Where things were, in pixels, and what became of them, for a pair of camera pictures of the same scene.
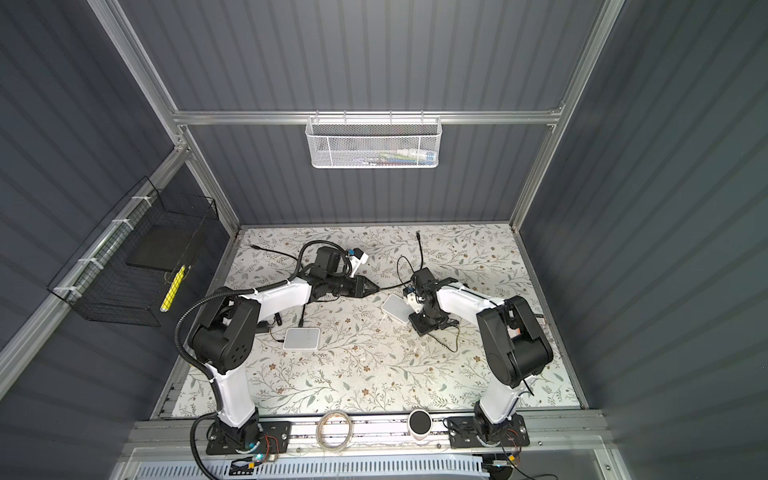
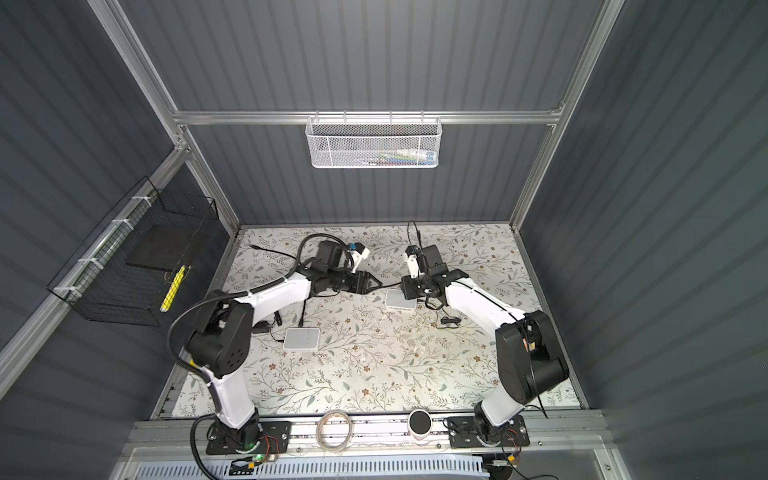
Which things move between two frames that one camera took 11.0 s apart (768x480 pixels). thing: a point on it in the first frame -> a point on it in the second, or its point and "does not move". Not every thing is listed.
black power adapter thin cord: [270, 334] does not move
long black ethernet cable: [271, 250] does not move
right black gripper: [421, 327] -> [408, 287]
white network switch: [302, 338] does not move
